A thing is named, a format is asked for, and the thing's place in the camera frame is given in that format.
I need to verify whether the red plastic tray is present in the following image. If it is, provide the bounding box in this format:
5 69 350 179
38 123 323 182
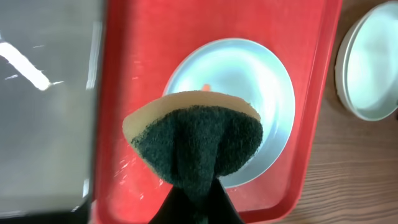
93 0 342 223

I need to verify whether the white plate front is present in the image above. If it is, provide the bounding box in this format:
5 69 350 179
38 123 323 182
334 14 368 119

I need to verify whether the light blue plate top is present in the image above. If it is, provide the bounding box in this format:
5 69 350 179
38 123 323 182
164 38 295 188

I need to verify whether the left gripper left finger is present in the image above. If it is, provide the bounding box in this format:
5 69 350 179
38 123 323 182
149 187 195 224

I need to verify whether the green yellow sponge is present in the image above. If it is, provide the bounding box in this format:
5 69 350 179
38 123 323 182
122 91 263 201

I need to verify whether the light blue plate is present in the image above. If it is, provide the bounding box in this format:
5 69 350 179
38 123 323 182
348 1 397 121
164 38 295 188

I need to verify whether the black water tray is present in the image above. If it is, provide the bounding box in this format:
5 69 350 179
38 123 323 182
1 0 106 223

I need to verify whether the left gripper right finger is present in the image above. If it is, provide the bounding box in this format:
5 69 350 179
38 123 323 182
208 179 244 224

